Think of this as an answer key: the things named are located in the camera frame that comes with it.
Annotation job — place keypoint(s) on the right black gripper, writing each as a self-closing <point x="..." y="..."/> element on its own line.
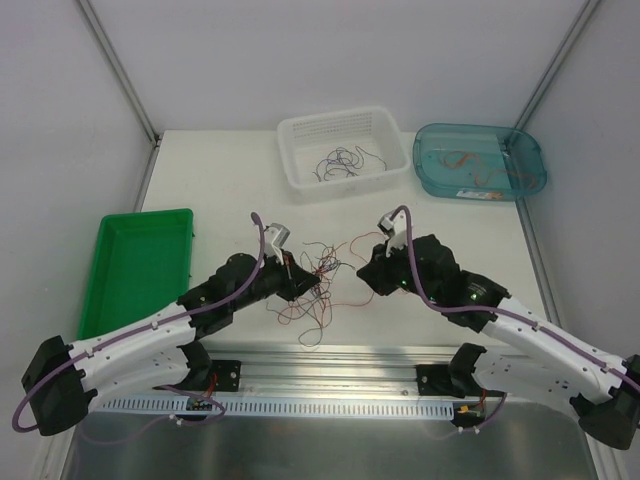
<point x="382" y="270"/>

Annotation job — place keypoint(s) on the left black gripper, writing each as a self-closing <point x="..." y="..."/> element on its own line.
<point x="293" y="281"/>

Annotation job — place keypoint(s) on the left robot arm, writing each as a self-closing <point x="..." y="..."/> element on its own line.
<point x="66" y="381"/>

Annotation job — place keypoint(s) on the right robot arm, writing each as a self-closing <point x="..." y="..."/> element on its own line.
<point x="601" y="390"/>

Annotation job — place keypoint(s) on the white perforated basket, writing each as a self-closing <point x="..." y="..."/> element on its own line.
<point x="342" y="153"/>

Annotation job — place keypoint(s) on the green plastic tray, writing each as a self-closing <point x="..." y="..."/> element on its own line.
<point x="141" y="263"/>

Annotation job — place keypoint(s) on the teal transparent container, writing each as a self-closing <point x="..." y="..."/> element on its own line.
<point x="478" y="162"/>

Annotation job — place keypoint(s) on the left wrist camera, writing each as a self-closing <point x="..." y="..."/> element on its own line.
<point x="275" y="237"/>

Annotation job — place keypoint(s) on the aluminium mounting rail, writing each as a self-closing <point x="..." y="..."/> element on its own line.
<point x="325" y="373"/>

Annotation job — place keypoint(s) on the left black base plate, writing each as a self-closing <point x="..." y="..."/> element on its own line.
<point x="224" y="376"/>

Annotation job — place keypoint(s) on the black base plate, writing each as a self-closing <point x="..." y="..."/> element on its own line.
<point x="224" y="376"/>
<point x="435" y="380"/>

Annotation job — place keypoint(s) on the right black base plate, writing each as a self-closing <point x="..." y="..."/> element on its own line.
<point x="435" y="380"/>

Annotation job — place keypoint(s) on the white slotted cable duct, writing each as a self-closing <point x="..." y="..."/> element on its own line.
<point x="283" y="407"/>

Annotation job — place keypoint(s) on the left aluminium frame post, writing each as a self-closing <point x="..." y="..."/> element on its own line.
<point x="118" y="70"/>

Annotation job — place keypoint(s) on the aluminium frame post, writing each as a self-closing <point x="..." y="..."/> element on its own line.
<point x="118" y="70"/>
<point x="578" y="26"/>

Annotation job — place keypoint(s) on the right aluminium frame post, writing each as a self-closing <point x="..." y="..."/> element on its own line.
<point x="578" y="26"/>

